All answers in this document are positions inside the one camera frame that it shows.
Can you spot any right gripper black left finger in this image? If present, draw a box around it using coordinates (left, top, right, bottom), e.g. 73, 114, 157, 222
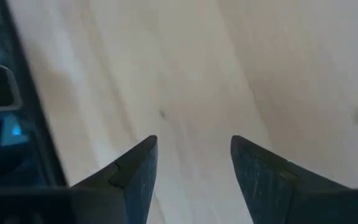
0, 135, 158, 224

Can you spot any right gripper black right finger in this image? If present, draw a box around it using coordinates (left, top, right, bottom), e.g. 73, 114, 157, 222
230, 135, 358, 224

